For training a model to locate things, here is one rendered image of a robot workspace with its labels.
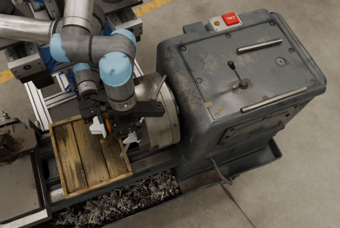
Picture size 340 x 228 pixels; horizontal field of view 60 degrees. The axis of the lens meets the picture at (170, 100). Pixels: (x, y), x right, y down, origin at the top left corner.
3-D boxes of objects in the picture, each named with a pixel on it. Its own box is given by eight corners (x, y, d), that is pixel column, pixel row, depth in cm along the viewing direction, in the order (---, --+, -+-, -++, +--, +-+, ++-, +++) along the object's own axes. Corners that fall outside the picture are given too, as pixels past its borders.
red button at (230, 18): (232, 14, 132) (234, 11, 130) (239, 24, 130) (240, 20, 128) (220, 17, 131) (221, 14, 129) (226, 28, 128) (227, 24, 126)
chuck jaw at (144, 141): (147, 117, 122) (158, 142, 116) (147, 122, 126) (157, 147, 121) (121, 126, 119) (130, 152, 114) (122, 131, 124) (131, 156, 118)
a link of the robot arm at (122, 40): (95, 25, 81) (88, 51, 74) (137, 27, 81) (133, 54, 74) (99, 47, 87) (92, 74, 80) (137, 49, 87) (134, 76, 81)
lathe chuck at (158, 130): (144, 87, 145) (149, 62, 115) (166, 148, 138) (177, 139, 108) (126, 92, 143) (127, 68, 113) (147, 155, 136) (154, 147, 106)
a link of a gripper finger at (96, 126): (92, 141, 118) (87, 121, 122) (107, 136, 119) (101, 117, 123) (91, 138, 115) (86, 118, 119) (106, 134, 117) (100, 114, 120)
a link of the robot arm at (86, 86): (96, 88, 134) (93, 78, 126) (98, 96, 132) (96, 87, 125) (79, 92, 132) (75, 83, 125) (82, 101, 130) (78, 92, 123)
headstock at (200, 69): (249, 53, 171) (275, 2, 136) (294, 125, 151) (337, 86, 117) (152, 82, 158) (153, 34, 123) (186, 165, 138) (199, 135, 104)
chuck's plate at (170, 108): (151, 85, 146) (158, 59, 116) (173, 146, 139) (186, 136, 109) (144, 87, 145) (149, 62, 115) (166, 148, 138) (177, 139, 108)
